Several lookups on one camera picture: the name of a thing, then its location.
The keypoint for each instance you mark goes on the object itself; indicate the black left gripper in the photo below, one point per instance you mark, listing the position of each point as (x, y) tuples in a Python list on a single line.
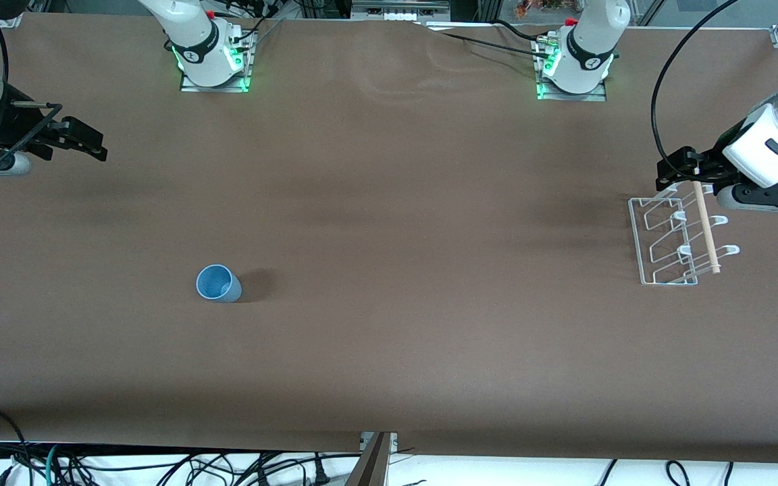
[(712, 164)]

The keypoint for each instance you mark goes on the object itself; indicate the blue plastic cup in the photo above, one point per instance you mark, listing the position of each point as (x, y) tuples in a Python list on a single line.
[(217, 283)]

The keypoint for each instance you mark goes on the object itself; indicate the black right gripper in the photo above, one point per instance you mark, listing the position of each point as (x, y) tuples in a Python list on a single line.
[(12, 127)]

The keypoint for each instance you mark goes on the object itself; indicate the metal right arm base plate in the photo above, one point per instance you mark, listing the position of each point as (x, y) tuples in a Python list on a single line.
[(217, 86)]

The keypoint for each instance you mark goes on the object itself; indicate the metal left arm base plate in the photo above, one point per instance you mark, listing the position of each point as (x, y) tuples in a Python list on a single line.
[(573, 96)]

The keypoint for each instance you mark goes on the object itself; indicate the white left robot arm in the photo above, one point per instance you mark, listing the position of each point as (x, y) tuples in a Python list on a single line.
[(767, 148)]

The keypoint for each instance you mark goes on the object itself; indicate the white power strip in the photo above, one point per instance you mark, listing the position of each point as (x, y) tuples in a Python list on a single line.
[(399, 9)]

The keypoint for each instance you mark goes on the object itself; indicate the metal table frame post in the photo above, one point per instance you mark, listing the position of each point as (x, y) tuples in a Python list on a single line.
[(372, 462)]

